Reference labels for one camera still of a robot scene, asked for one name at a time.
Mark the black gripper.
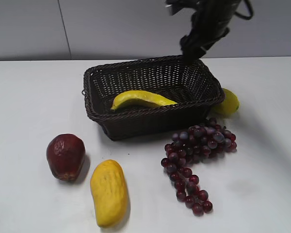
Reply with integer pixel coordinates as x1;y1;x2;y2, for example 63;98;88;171
165;0;240;64

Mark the yellow banana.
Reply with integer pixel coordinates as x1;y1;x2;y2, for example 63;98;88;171
111;90;177;111

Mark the dark woven basket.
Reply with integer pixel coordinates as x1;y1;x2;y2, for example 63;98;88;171
83;55;225;141

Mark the yellow lemon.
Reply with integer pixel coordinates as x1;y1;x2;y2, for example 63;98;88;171
211;88;240;117

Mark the purple grape bunch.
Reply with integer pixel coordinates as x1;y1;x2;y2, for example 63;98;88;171
161;117;237;216

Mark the dark red apple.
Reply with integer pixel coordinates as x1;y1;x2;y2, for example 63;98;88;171
46;133;85;182

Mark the yellow mango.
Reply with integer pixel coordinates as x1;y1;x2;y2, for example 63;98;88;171
90;160;129;228

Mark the black cable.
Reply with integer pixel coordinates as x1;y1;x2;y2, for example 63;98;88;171
235;0;255;20

